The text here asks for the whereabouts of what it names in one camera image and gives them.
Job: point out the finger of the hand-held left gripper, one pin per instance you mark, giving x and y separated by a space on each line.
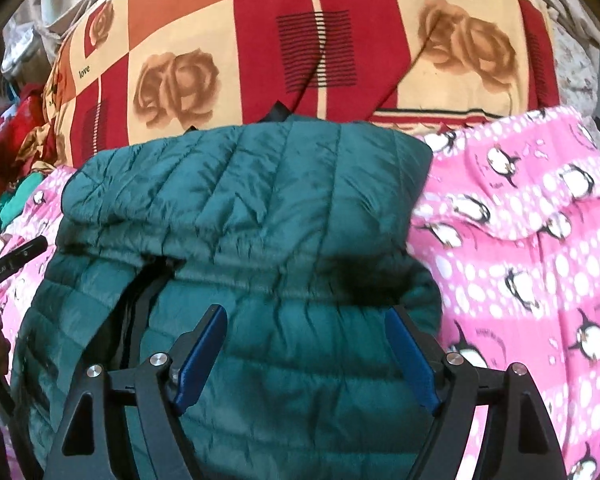
30 250

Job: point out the cream lace cloth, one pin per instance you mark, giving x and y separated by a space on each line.
565 40

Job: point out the green cloth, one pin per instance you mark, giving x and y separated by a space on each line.
10 205

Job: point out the red checked rose print quilt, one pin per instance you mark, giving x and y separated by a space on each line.
260 35

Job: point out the green quilted puffer jacket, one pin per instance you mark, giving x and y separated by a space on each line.
260 210

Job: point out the red printed cloth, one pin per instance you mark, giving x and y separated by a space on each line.
25 105

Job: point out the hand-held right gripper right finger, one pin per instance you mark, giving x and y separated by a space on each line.
411 360

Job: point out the gold satin cloth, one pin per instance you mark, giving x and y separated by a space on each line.
37 145

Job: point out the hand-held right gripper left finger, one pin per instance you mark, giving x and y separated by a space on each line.
202 360

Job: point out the pink penguin print blanket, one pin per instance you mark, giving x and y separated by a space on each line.
530 240

